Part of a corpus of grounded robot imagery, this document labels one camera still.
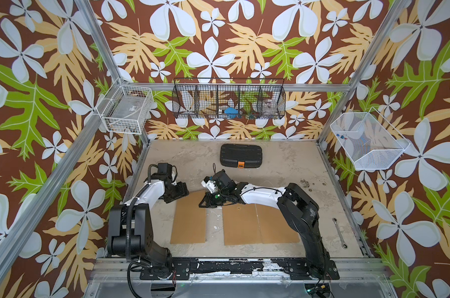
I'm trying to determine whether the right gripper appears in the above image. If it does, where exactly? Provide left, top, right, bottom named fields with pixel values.
left=196, top=190, right=229, bottom=208

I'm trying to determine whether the blue item in basket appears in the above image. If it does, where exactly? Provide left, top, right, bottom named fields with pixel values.
left=224, top=107, right=241, bottom=119

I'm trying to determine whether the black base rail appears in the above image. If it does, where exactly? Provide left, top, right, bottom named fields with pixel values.
left=138, top=256, right=339, bottom=281

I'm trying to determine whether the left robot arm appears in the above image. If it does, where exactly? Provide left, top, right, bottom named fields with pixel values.
left=107, top=163, right=189, bottom=278

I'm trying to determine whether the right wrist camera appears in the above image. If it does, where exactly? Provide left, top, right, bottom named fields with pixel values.
left=201, top=176, right=217, bottom=194

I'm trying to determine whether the silver wrench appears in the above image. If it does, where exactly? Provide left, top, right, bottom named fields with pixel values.
left=332, top=218, right=348, bottom=249

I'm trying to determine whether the black tool case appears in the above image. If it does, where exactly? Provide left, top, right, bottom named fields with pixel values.
left=220, top=144, right=263, bottom=168

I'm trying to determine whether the black wire basket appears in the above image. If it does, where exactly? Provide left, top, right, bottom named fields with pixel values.
left=171, top=78, right=286, bottom=120

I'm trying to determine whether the white wire basket right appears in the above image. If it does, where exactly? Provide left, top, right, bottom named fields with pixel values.
left=330, top=108, right=411, bottom=171

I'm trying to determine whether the brown file bag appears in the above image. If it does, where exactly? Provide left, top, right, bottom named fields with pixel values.
left=222, top=204, right=262, bottom=246
left=256, top=205, right=299, bottom=244
left=170, top=191, right=207, bottom=245

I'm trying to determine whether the white wire basket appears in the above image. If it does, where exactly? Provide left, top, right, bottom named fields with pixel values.
left=330, top=108, right=411, bottom=171
left=97, top=84, right=155, bottom=135

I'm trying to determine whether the white wire basket left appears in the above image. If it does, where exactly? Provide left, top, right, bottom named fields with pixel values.
left=97, top=84, right=155, bottom=135

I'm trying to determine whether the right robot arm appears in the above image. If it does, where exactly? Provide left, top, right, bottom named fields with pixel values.
left=199, top=170, right=340, bottom=280

